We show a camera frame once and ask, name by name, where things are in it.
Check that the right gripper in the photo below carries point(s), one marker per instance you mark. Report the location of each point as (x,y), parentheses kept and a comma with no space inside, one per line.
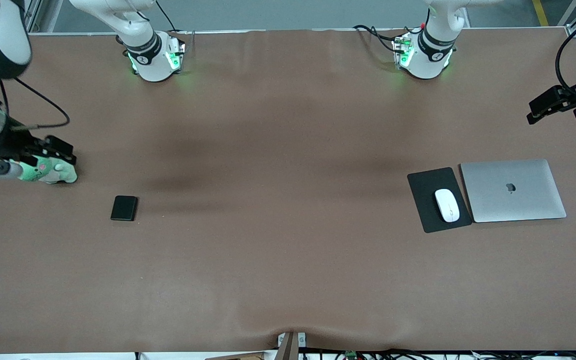
(16,143)

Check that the black phone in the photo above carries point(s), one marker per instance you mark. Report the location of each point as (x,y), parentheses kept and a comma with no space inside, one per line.
(124,208)

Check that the white computer mouse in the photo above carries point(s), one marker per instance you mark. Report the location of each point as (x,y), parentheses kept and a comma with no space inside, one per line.
(447,205)

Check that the black mouse pad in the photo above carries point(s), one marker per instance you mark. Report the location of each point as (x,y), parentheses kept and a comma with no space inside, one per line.
(423,195)

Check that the brown table cover mat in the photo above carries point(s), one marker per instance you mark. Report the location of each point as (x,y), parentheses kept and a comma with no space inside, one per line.
(267,275)

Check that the silver laptop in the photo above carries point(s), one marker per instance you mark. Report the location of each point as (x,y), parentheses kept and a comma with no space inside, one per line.
(513,190)

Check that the brown camera stand bracket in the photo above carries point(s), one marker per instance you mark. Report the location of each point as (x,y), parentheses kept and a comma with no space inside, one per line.
(288,347)

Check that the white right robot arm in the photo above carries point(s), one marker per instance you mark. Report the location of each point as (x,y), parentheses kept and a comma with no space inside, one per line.
(143,55)

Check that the green dinosaur plush toy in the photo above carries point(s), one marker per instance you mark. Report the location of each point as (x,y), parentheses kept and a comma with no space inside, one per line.
(55,172)

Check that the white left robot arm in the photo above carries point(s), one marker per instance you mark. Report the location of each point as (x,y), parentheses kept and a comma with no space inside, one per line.
(430,55)

